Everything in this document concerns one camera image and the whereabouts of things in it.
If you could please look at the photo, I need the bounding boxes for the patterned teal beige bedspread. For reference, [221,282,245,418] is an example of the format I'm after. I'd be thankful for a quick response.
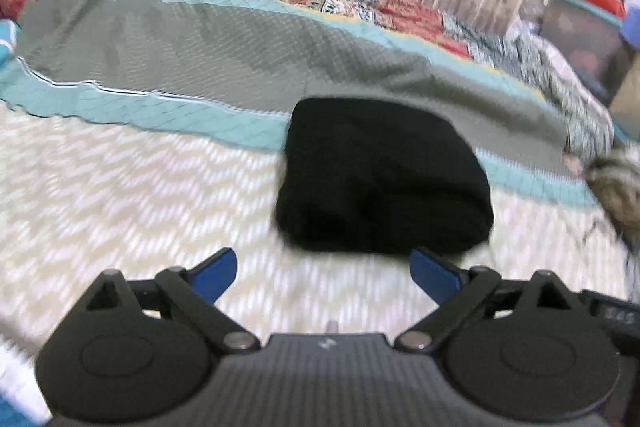
[0,0,640,427]

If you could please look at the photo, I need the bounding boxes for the black pants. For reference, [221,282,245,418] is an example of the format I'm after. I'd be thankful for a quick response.
[274,96,496,255]

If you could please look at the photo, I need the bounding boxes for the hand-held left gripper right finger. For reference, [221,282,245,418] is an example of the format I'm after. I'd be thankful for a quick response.
[394,246,573,354]

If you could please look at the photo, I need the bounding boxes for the olive crumpled garment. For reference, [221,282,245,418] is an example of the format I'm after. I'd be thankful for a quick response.
[582,149,640,254]

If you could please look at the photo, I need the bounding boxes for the clear plastic storage box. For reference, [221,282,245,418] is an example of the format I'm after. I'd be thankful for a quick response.
[539,0,637,108]

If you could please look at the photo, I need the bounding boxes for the teal patterned pillow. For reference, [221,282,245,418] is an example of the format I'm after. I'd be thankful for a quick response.
[0,19,22,75]

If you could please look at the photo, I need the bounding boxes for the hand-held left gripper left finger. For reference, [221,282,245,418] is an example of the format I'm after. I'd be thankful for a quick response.
[86,247,262,354]

